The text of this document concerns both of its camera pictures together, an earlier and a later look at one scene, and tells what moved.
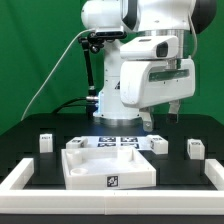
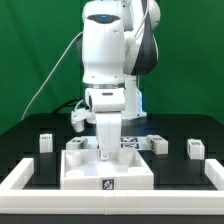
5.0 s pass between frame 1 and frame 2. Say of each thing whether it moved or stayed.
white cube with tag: stayed
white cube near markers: stayed
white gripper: moved
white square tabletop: stayed
